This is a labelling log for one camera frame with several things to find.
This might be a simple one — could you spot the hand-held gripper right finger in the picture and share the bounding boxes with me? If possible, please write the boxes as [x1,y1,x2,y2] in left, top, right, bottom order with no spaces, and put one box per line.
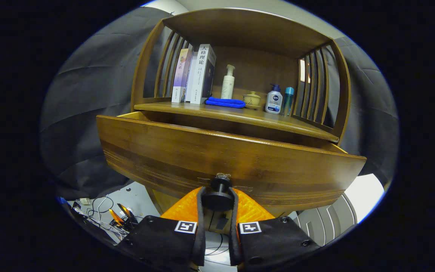
[228,187,321,267]

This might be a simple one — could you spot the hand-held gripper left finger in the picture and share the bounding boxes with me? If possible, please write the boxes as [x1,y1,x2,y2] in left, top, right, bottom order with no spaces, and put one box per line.
[117,186,207,267]

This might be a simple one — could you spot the wooden drawer with black knob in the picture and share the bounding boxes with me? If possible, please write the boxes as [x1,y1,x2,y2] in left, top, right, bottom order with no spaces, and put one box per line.
[96,111,367,212]

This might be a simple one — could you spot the wooden countertop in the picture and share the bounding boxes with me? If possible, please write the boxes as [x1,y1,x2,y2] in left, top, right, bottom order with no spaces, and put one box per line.
[134,100,339,143]

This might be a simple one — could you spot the brown wooden cabinet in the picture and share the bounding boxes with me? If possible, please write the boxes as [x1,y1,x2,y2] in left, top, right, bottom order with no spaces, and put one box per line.
[131,8,352,233]

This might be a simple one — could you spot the orange black gripper tool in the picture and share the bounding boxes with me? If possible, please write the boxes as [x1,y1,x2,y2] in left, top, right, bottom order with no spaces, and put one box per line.
[108,203,139,229]

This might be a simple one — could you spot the grey ribbed panel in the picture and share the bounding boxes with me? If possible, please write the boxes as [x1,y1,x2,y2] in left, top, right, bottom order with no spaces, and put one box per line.
[291,193,358,246]

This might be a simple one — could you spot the white board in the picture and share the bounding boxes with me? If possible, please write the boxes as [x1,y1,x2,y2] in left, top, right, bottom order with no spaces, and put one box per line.
[344,173,386,223]

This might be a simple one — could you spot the white lotion bottle blue pump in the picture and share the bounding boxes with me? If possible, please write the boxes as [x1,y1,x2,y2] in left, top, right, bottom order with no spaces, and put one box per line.
[265,84,283,114]

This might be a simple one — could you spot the teal bottle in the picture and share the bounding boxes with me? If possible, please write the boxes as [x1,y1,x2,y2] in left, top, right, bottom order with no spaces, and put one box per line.
[282,87,295,117]

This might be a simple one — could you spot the yellow lidded teacup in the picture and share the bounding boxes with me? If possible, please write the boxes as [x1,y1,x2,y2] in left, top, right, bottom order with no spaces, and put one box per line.
[242,91,262,110]

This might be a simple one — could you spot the blue folded towel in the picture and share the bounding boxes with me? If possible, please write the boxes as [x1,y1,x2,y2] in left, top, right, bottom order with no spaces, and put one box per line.
[205,97,246,109]

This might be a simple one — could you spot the thin white book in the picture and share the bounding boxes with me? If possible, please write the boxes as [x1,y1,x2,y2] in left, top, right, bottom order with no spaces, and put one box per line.
[185,51,199,102]

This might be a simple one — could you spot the purple book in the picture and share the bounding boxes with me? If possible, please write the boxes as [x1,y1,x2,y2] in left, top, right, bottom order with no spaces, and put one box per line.
[171,47,193,104]

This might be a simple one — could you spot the thick white book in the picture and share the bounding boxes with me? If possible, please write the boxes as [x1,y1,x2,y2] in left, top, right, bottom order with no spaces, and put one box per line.
[190,44,217,105]

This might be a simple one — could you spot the black floor cables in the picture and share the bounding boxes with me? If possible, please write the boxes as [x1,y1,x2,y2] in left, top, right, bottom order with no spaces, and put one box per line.
[72,195,233,257]

